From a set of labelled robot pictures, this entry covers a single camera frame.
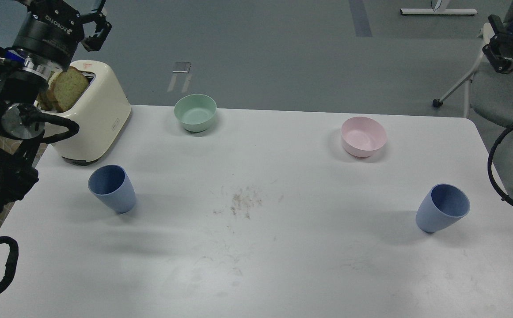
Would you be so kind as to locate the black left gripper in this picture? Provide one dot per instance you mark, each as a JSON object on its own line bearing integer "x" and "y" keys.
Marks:
{"x": 52, "y": 30}

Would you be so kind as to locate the light blue cup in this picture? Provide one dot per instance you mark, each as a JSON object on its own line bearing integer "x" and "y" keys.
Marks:
{"x": 442, "y": 206}

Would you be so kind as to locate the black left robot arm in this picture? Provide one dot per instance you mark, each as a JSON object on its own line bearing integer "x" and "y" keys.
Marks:
{"x": 21, "y": 80}

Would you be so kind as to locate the white stand base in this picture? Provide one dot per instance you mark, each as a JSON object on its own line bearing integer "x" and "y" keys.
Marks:
{"x": 439, "y": 7}

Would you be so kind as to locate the front bread slice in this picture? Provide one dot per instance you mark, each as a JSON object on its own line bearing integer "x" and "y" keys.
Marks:
{"x": 67, "y": 87}

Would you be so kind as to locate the bread slice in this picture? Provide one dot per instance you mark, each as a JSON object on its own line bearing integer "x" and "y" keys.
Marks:
{"x": 67, "y": 87}
{"x": 43, "y": 100}

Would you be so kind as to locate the cream toaster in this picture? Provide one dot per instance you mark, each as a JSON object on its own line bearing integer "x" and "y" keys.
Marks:
{"x": 101, "y": 113}

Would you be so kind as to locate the rear bread slice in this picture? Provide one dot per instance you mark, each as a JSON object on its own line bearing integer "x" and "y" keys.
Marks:
{"x": 43, "y": 100}

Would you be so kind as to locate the silver floor plate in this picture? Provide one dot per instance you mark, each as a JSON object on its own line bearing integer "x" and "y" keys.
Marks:
{"x": 182, "y": 67}

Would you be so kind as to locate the green bowl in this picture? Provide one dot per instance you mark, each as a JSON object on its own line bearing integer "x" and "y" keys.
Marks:
{"x": 196, "y": 113}

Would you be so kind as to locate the pink bowl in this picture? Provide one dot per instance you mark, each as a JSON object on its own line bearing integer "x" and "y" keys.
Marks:
{"x": 362, "y": 137}

